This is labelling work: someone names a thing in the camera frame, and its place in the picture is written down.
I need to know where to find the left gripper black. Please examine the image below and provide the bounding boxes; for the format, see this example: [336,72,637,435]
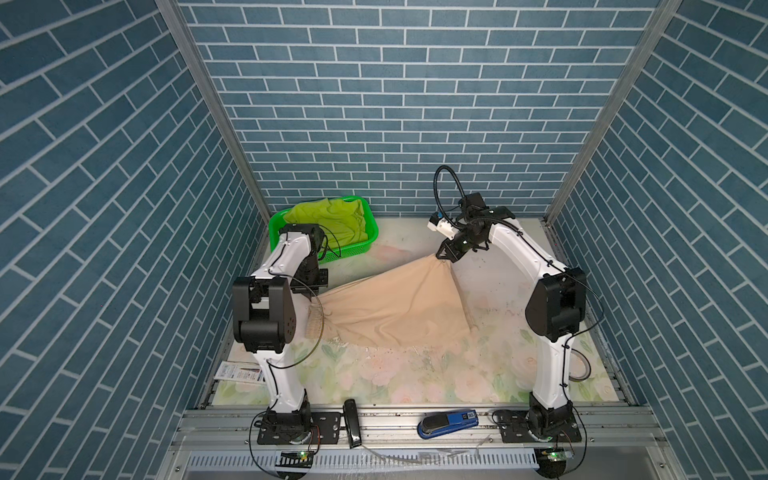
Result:
[289,256,327,299]

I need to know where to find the beige drawstring shorts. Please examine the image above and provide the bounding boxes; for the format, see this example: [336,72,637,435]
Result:
[305,255,471,348]

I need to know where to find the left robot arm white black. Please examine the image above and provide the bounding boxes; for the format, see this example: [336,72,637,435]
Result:
[232,223,328,441]

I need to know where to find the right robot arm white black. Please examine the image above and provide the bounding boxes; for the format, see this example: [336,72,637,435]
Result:
[428,193,587,440]

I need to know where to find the lime green shorts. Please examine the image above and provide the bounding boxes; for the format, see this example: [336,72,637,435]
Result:
[283,198,369,248]

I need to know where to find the green plastic basket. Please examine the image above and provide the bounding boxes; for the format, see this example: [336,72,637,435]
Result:
[268,196,379,263]

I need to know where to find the white blue paper card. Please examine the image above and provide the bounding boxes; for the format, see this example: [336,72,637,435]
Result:
[214,361,265,385]

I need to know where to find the black remote-like device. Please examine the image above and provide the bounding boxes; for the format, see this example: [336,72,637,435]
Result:
[343,399,363,449]

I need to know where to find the blue black stapler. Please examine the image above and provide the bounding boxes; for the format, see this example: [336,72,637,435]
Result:
[417,409,479,439]

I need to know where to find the left circuit board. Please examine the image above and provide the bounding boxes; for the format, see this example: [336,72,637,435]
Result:
[275,451,315,470]

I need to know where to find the circuit board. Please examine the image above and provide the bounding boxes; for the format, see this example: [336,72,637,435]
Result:
[275,451,315,470]
[534,449,568,479]

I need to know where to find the right circuit board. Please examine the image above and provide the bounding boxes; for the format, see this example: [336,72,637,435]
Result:
[534,449,568,479]

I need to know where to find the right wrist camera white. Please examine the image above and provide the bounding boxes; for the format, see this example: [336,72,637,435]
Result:
[427,215,459,239]

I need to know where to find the right black corrugated cable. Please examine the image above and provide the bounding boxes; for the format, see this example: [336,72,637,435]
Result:
[431,164,469,226]

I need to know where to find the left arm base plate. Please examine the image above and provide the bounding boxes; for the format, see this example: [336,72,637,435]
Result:
[255,411,342,446]

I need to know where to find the brown tape ring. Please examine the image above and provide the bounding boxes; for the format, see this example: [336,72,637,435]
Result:
[568,347,593,383]

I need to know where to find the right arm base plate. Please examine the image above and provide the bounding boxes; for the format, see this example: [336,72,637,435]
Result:
[491,409,583,444]

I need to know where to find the aluminium front rail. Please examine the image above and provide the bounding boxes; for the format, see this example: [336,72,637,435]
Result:
[169,404,667,453]

